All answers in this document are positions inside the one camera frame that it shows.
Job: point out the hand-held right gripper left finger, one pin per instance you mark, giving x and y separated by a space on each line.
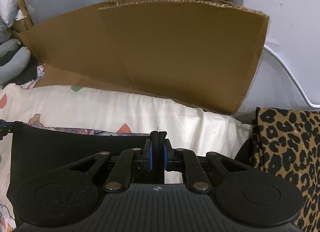
150 154

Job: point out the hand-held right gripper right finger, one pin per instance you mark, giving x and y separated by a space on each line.
165 155

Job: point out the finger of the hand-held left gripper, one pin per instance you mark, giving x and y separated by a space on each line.
5 125

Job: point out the black shorts with bear print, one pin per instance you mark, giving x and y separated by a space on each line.
62 144

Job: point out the black cloth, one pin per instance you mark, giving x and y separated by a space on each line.
27 74

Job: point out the white floral cloth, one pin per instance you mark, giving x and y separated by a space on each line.
37 74

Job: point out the cream bear print bed sheet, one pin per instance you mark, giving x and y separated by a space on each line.
100 112

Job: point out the grey neck pillow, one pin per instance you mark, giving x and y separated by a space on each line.
22 59

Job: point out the folded brown cardboard sheet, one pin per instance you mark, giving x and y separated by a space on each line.
175 54

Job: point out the white pillow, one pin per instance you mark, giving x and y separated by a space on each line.
8 4

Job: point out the leopard print cloth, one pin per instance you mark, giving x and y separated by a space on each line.
287 152

